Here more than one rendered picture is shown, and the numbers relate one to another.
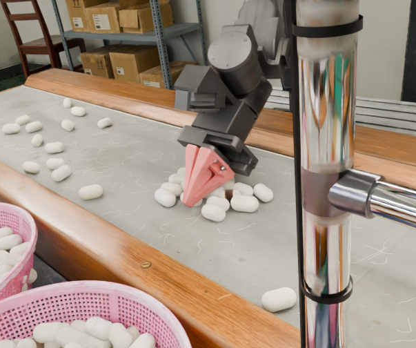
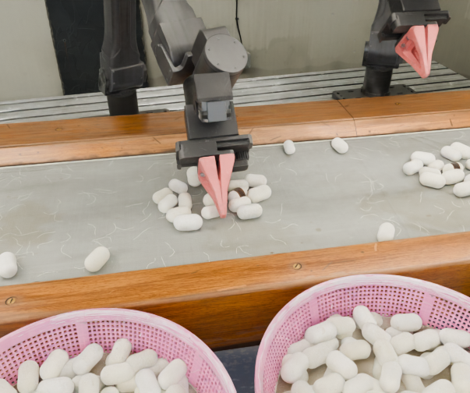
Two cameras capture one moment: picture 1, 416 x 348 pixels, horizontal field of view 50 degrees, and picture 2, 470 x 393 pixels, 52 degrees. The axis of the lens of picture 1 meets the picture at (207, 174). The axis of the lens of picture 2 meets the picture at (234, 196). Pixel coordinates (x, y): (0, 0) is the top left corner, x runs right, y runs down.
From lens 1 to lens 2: 52 cm
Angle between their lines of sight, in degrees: 49
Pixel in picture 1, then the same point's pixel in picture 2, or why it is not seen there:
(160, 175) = (129, 210)
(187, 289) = (351, 259)
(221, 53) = (221, 58)
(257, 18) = (181, 19)
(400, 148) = (292, 114)
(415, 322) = (439, 205)
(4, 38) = not seen: outside the picture
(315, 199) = not seen: outside the picture
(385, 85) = (40, 80)
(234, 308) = (392, 249)
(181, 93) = (217, 104)
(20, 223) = (80, 331)
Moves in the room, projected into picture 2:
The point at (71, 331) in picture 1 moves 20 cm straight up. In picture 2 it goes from (317, 348) to (343, 172)
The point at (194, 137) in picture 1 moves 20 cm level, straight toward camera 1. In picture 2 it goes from (203, 149) to (351, 193)
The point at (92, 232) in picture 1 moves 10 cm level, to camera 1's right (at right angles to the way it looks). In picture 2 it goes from (203, 277) to (250, 229)
